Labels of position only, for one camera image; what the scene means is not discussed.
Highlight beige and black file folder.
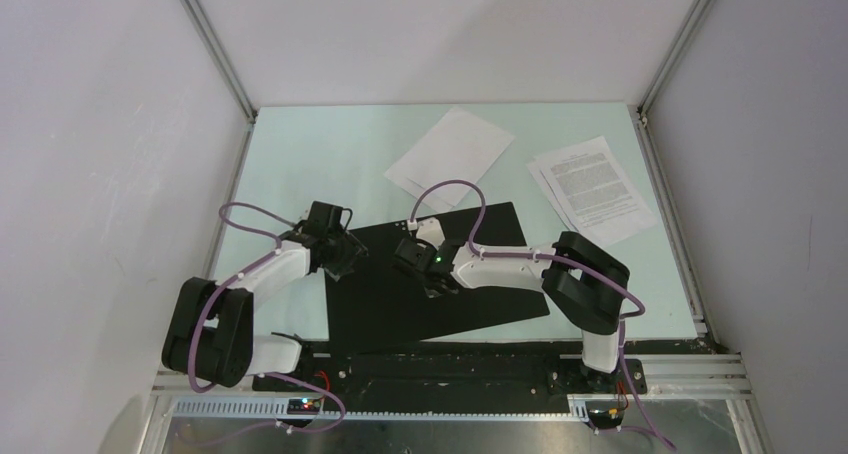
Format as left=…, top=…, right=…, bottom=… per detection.
left=325, top=221, right=550, bottom=355

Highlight white paper sheets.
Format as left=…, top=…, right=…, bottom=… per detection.
left=385, top=107, right=514, bottom=213

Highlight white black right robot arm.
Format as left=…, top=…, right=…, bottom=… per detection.
left=393, top=232, right=645, bottom=392

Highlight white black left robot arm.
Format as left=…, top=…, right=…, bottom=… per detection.
left=161, top=201, right=368, bottom=392

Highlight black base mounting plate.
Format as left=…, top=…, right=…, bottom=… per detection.
left=251, top=342, right=647, bottom=415

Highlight left controller board with leds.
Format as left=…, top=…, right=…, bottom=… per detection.
left=286, top=397, right=323, bottom=416

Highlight controller board with leds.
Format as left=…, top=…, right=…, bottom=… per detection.
left=286, top=397, right=323, bottom=416
left=585, top=407, right=626, bottom=432

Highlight printed text paper sheets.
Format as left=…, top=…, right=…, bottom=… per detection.
left=527, top=136, right=657, bottom=247

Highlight right controller board with leds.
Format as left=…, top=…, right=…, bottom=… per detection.
left=585, top=407, right=626, bottom=432

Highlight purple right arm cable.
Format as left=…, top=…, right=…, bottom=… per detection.
left=407, top=179, right=678, bottom=454

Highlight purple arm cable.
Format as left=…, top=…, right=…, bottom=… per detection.
left=186, top=201, right=348, bottom=436
left=407, top=179, right=678, bottom=454

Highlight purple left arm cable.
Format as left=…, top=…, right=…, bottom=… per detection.
left=186, top=201, right=348, bottom=436

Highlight aluminium frame rail front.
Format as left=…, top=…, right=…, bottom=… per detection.
left=153, top=352, right=752, bottom=422

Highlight left aluminium corner post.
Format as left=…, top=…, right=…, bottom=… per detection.
left=179, top=0, right=258, bottom=124

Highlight aluminium corner post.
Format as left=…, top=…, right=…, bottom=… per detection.
left=179, top=0, right=258, bottom=124
left=637, top=0, right=717, bottom=117

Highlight right aluminium corner post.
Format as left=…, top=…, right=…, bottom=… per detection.
left=637, top=0, right=717, bottom=117

